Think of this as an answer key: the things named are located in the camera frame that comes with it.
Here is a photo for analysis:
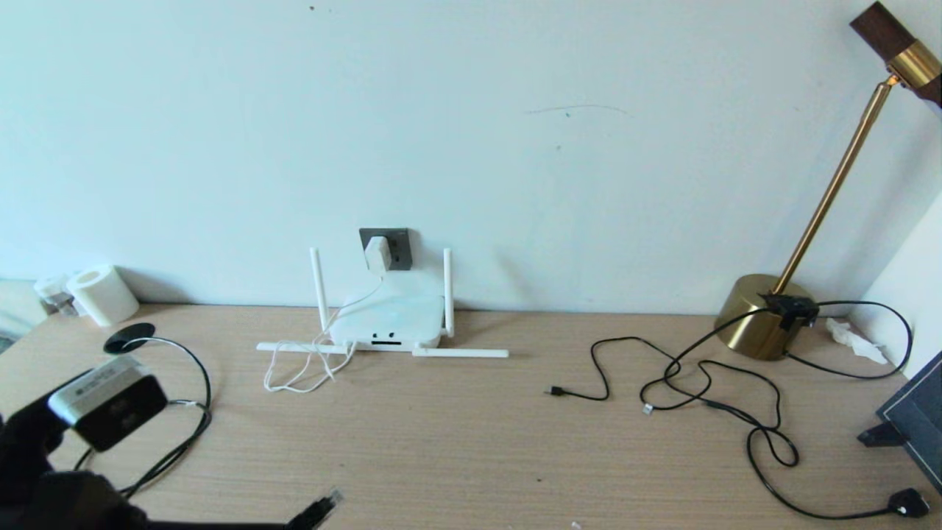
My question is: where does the black ethernet cable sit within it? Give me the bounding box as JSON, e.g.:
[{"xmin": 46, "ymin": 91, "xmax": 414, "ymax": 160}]
[{"xmin": 74, "ymin": 337, "xmax": 344, "ymax": 530}]

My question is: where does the thin white adapter cable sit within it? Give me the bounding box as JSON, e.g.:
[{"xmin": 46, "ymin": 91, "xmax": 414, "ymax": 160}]
[{"xmin": 263, "ymin": 272, "xmax": 387, "ymax": 394}]

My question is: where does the white power adapter block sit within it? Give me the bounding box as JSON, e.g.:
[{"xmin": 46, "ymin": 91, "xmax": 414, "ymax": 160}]
[{"xmin": 365, "ymin": 236, "xmax": 392, "ymax": 275}]

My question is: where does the white router with antennas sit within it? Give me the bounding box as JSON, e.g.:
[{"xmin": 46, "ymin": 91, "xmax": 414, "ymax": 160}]
[{"xmin": 255, "ymin": 248, "xmax": 510, "ymax": 359}]

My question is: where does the black round desk grommet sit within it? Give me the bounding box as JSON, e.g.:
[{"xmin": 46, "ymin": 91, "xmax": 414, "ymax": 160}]
[{"xmin": 104, "ymin": 322, "xmax": 157, "ymax": 356}]

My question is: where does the small clear plastic container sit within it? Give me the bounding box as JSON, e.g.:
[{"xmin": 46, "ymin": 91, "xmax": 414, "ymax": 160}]
[{"xmin": 33, "ymin": 275, "xmax": 76, "ymax": 317}]

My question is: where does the white toilet paper roll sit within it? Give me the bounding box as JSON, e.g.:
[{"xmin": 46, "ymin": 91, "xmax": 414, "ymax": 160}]
[{"xmin": 66, "ymin": 265, "xmax": 139, "ymax": 327}]

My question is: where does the brass desk lamp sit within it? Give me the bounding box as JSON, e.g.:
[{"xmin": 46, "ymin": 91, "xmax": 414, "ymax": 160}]
[{"xmin": 712, "ymin": 0, "xmax": 942, "ymax": 362}]

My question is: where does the crumpled white tissue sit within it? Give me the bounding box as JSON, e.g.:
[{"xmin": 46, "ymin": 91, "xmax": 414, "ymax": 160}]
[{"xmin": 824, "ymin": 318, "xmax": 889, "ymax": 366}]

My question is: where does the black plastic clip stand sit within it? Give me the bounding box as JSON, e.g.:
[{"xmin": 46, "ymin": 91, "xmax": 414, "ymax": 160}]
[{"xmin": 857, "ymin": 422, "xmax": 906, "ymax": 448}]

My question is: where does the dark teal printed box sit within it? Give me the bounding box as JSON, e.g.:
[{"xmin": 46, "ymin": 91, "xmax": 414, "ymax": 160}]
[{"xmin": 876, "ymin": 347, "xmax": 942, "ymax": 495}]

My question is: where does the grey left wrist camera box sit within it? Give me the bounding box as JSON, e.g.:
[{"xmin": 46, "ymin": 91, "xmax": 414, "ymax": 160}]
[{"xmin": 48, "ymin": 356, "xmax": 169, "ymax": 453}]

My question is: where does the grey wall socket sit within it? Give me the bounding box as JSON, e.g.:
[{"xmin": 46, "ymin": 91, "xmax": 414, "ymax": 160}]
[{"xmin": 359, "ymin": 228, "xmax": 413, "ymax": 272}]

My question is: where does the black cable with silver connector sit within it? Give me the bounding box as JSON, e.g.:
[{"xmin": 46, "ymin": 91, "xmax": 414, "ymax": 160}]
[{"xmin": 639, "ymin": 359, "xmax": 781, "ymax": 431}]

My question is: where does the black inline lamp switch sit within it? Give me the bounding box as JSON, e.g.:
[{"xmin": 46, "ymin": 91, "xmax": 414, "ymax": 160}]
[{"xmin": 762, "ymin": 294, "xmax": 819, "ymax": 330}]

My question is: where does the black lamp base cord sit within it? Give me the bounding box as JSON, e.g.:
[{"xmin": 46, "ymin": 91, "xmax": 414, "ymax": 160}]
[{"xmin": 784, "ymin": 300, "xmax": 913, "ymax": 381}]

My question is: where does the black lamp cable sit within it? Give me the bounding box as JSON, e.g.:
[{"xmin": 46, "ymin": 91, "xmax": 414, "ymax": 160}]
[{"xmin": 639, "ymin": 309, "xmax": 930, "ymax": 520}]

